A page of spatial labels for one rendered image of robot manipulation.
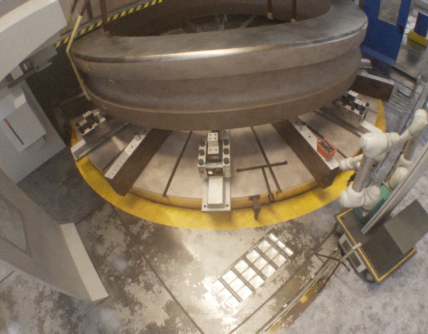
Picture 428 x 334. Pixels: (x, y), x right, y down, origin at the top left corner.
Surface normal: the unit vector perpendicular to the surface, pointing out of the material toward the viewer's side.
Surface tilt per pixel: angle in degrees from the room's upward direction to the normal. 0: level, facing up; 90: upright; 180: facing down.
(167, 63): 90
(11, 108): 24
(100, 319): 0
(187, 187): 0
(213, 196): 0
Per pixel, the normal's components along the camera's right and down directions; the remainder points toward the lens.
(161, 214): -0.11, -0.62
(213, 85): -0.03, 0.78
